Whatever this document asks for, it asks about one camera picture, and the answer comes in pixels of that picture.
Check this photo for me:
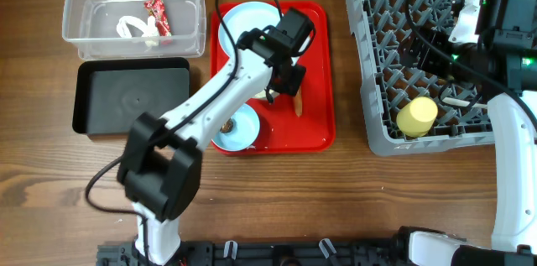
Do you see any black tray bin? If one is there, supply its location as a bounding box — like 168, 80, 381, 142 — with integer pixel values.
72, 57, 190, 135

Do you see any large light blue plate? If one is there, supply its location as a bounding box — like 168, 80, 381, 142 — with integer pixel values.
218, 2, 280, 64

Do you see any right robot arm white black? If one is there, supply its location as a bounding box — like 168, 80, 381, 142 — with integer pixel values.
400, 30, 536, 265

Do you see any small light blue bowl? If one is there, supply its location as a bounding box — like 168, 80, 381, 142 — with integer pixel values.
212, 104, 260, 152

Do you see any red serving tray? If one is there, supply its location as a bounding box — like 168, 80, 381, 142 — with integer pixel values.
210, 1, 336, 155

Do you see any orange carrot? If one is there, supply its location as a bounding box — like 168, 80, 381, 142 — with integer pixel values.
293, 89, 303, 117

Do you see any clear plastic bin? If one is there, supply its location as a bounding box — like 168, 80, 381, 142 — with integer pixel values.
62, 0, 206, 60

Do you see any white plastic spoon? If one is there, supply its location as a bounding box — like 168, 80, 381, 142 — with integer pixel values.
441, 97, 487, 109

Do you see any yellow cup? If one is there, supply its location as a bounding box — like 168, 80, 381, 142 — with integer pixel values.
396, 96, 438, 138

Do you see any green bowl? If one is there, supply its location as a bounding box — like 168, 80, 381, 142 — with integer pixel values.
253, 89, 279, 101

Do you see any red snack wrapper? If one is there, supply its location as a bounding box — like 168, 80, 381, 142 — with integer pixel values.
143, 0, 172, 37

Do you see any brown food scrap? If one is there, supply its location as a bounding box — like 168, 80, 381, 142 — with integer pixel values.
220, 118, 235, 133

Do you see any grey dishwasher rack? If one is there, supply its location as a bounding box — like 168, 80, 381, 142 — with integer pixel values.
346, 0, 494, 156

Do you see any white tissue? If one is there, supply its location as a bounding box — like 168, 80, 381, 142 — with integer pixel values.
116, 16, 159, 48

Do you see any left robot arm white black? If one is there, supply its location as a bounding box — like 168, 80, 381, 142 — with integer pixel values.
117, 25, 316, 265

